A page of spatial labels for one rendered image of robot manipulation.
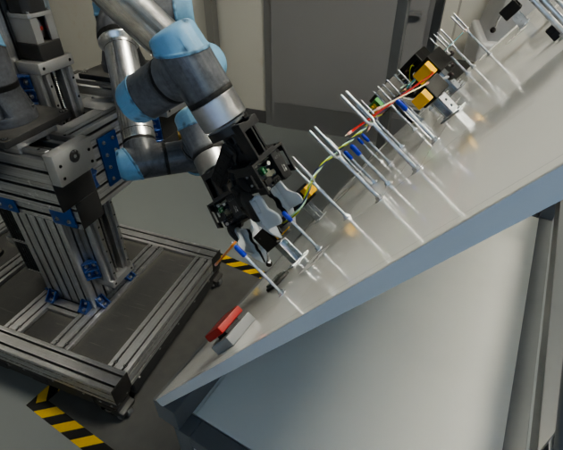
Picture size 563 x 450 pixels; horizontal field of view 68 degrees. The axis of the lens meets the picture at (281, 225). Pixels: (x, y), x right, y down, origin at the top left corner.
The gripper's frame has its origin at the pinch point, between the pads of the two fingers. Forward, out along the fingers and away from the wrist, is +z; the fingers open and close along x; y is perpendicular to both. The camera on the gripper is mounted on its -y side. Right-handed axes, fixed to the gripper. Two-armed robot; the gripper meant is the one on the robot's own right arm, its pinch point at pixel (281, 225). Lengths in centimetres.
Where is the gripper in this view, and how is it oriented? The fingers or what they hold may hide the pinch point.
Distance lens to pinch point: 73.5
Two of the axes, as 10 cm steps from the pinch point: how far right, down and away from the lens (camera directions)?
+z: 4.9, 7.8, 3.8
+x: 6.1, -6.2, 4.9
